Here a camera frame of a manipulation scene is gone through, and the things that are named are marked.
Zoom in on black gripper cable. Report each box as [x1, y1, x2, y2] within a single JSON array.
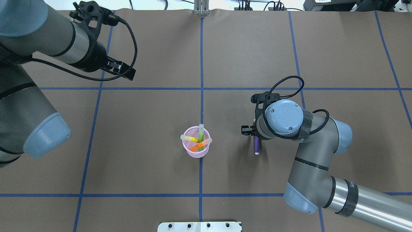
[[0, 18, 138, 82]]

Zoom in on yellow highlighter pen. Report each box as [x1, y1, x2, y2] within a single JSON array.
[[180, 134, 200, 143]]

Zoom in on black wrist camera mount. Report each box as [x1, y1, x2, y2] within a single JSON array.
[[69, 1, 121, 39]]

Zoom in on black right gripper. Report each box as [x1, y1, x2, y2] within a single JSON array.
[[241, 119, 267, 140]]

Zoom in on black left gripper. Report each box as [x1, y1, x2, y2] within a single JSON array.
[[77, 41, 136, 81]]

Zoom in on green highlighter pen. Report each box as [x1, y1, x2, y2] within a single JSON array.
[[199, 124, 204, 144]]

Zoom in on orange highlighter pen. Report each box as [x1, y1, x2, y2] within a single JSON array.
[[189, 138, 212, 152]]

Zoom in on pink mesh pen holder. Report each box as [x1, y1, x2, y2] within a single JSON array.
[[181, 125, 211, 158]]

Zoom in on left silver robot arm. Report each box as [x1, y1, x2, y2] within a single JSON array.
[[1, 0, 108, 168]]

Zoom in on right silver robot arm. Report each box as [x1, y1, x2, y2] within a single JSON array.
[[95, 51, 411, 232]]

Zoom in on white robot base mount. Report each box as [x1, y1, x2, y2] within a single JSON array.
[[157, 221, 243, 232]]

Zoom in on purple highlighter pen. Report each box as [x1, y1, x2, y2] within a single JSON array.
[[253, 136, 260, 155]]

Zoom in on aluminium frame post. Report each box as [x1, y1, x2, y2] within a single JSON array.
[[193, 0, 210, 16]]

